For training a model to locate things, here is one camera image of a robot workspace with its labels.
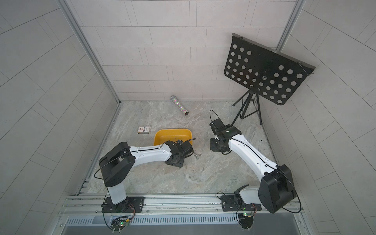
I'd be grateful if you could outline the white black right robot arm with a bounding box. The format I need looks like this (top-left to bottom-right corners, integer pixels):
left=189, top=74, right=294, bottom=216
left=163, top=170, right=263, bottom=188
left=210, top=122, right=299, bottom=213

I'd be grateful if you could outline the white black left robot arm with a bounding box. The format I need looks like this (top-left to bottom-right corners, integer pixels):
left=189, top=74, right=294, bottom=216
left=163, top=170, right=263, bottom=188
left=99, top=140, right=193, bottom=205

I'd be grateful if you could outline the yellow plastic storage box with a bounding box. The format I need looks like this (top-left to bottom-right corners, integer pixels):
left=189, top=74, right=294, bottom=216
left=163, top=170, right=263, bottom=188
left=154, top=129, right=193, bottom=146

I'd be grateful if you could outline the playing card box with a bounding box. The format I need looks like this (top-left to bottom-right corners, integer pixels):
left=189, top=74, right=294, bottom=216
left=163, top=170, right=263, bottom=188
left=137, top=125, right=151, bottom=134

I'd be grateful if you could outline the silver screw cluster screw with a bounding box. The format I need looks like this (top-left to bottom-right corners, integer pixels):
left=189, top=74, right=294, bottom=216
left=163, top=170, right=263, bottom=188
left=194, top=153, right=202, bottom=160

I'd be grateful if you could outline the rhinestone silver microphone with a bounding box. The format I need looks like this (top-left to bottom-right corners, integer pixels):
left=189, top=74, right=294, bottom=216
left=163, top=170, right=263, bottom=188
left=170, top=96, right=189, bottom=116

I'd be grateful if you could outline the right green circuit board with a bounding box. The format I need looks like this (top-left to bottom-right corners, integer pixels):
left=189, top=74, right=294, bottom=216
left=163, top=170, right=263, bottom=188
left=237, top=212, right=254, bottom=230

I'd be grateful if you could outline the green circuit board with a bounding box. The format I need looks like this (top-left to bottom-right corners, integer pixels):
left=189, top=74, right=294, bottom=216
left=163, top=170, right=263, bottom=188
left=237, top=212, right=254, bottom=230
left=111, top=216, right=130, bottom=233

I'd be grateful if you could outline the black perforated music stand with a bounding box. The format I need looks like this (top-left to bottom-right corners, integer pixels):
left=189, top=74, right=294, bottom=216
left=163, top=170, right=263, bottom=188
left=223, top=33, right=316, bottom=119

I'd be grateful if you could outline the left green circuit board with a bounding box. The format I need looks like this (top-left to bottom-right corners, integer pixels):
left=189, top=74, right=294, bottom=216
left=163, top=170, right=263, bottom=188
left=111, top=216, right=130, bottom=233

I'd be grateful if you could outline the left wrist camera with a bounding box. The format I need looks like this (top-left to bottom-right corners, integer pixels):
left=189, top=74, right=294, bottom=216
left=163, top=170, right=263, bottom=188
left=175, top=140, right=194, bottom=158

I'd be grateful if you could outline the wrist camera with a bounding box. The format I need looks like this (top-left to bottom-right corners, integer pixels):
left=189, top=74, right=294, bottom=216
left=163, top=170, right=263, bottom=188
left=210, top=118, right=231, bottom=136
left=175, top=140, right=194, bottom=158

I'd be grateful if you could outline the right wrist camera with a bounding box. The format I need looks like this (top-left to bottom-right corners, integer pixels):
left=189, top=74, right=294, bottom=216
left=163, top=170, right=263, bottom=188
left=210, top=118, right=231, bottom=136

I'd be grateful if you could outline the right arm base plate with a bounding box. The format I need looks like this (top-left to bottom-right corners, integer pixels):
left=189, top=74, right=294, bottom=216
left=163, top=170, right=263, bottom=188
left=219, top=195, right=262, bottom=212

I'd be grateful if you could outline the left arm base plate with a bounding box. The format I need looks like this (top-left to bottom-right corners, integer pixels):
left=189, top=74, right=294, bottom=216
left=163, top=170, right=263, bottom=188
left=101, top=196, right=145, bottom=213

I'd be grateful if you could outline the aluminium rail frame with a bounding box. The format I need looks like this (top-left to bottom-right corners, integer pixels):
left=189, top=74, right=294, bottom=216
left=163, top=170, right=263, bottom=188
left=51, top=193, right=312, bottom=235

